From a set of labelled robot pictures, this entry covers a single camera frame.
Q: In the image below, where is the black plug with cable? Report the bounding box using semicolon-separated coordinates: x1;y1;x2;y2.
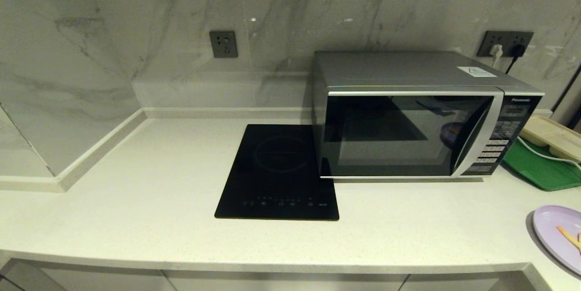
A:
505;44;527;75

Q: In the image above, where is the purple plate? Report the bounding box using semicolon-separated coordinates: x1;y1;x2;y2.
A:
532;205;581;276

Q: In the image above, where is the microwave door with glass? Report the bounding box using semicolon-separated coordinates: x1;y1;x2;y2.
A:
319;90;504;178

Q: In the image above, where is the black induction cooktop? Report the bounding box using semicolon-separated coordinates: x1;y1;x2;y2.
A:
214;123;340;222

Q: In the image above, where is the orange french fry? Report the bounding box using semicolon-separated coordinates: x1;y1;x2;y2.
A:
557;226;581;249

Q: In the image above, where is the silver microwave oven body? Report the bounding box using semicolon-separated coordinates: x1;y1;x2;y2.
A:
312;50;545;179

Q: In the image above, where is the beige power strip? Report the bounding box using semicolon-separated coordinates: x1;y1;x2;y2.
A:
520;115;581;163

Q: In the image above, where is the dark metal frame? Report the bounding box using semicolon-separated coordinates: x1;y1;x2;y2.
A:
551;65;581;132

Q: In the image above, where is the grey wall socket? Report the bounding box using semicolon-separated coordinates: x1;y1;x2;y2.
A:
209;31;238;59
506;32;534;58
477;31;508;58

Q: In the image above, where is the white cabinet corner panel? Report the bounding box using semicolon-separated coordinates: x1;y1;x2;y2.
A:
0;260;69;291

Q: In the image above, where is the white sticker label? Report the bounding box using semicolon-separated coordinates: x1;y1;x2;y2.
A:
457;66;497;78

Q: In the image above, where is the green plastic tray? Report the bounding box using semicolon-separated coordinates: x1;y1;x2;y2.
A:
502;138;581;192

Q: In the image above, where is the white power cable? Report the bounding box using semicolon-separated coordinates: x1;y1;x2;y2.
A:
517;136;581;167

